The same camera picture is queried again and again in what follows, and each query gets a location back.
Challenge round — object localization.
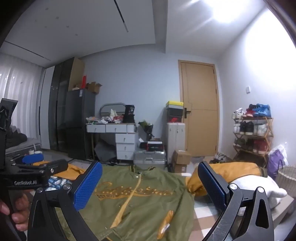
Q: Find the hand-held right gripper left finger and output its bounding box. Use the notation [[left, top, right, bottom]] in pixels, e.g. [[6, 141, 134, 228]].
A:
[[27, 161, 103, 241]]

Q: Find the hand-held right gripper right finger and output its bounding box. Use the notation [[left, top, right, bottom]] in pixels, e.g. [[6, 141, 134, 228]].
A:
[[198, 161, 275, 241]]

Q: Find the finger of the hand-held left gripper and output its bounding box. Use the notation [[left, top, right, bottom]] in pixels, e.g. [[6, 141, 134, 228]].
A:
[[10, 153, 45, 168], [16, 159, 69, 180]]

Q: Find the green and yellow jacket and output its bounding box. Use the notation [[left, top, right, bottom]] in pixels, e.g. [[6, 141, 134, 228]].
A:
[[32, 160, 269, 241], [50, 161, 232, 241]]

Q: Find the person's left hand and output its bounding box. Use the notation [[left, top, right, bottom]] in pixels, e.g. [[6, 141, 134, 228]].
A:
[[0, 192, 31, 232]]

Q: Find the pack of water bottles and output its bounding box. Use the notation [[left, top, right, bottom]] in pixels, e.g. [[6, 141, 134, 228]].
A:
[[46, 176, 72, 190]]

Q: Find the dark cloth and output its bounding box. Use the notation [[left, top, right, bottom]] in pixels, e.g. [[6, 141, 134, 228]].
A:
[[6, 125, 28, 149]]

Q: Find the grey bag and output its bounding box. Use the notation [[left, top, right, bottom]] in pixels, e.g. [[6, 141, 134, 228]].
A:
[[95, 140, 116, 160]]

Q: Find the white pillow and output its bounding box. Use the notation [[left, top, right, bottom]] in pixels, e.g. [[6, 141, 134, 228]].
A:
[[231, 177, 288, 210]]

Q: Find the black fridge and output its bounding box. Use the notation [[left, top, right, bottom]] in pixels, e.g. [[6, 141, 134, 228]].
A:
[[65, 89, 96, 160]]

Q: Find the white desk with drawers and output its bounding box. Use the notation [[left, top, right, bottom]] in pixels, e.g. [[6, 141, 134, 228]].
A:
[[87, 123, 139, 161]]

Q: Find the white cabinet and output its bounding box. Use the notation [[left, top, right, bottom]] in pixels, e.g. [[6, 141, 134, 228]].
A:
[[167, 122, 186, 163]]

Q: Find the dark glass wardrobe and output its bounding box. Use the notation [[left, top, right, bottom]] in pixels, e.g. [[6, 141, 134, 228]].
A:
[[48, 57, 74, 153]]

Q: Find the wooden shoe rack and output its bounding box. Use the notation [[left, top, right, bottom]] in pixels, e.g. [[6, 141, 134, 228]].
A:
[[232, 116, 274, 167]]

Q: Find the purple bag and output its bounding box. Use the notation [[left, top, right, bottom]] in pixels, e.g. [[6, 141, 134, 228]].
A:
[[268, 149, 285, 173]]

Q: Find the heap of desk clutter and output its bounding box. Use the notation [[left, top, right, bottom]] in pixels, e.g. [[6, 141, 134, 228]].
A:
[[87, 109, 124, 126]]

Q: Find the black and red box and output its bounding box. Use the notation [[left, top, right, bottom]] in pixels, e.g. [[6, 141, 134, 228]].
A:
[[146, 138, 165, 152]]

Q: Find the wicker basket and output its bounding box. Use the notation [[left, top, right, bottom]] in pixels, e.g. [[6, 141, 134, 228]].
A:
[[276, 166, 296, 197]]

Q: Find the grey arched mirror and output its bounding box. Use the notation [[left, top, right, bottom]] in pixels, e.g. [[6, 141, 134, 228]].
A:
[[99, 102, 126, 123]]

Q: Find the black storage box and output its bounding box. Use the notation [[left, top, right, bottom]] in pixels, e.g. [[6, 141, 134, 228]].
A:
[[166, 108, 184, 123]]

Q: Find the dark wrapped flower bouquet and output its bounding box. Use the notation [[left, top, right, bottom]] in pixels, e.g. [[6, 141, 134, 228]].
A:
[[138, 120, 154, 142]]

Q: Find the black gift box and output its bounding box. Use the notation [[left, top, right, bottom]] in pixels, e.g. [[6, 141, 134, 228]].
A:
[[122, 105, 136, 123]]

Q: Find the open cardboard box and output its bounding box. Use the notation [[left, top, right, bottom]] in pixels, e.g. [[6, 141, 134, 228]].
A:
[[86, 82, 102, 94]]

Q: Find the shoe rack with shoes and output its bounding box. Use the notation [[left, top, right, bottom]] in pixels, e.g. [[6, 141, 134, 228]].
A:
[[232, 104, 271, 154]]

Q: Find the yellow lid shoe box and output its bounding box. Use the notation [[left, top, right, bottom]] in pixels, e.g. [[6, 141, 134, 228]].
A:
[[166, 101, 184, 109]]

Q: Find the wooden door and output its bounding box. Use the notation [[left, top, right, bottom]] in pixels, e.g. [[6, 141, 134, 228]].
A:
[[178, 60, 220, 158]]

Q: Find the tall cardboard sheet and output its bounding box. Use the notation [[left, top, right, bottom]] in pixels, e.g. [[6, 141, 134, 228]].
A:
[[68, 57, 85, 92]]

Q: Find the ceiling light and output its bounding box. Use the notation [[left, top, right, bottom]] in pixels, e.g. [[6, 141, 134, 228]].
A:
[[213, 0, 255, 24]]

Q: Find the grey bed frame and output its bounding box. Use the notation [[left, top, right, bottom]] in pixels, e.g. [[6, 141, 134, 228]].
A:
[[269, 195, 296, 224]]

